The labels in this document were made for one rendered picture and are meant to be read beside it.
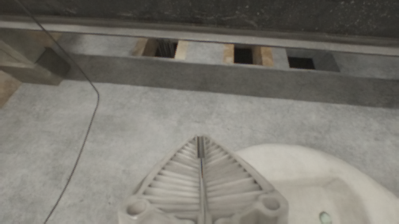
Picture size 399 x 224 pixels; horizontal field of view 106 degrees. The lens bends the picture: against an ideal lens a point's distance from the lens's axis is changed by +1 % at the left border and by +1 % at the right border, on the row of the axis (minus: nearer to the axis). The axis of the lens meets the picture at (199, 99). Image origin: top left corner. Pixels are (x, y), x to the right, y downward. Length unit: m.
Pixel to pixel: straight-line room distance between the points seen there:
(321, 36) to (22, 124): 1.47
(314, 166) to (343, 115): 0.68
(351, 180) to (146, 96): 0.89
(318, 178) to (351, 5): 0.50
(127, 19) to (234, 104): 0.65
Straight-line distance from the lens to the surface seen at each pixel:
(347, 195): 0.56
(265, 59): 1.17
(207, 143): 0.16
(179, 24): 0.62
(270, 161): 0.46
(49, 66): 1.25
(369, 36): 0.80
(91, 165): 0.94
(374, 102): 1.35
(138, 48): 1.24
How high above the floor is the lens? 0.78
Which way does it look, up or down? 61 degrees down
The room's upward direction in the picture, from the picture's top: straight up
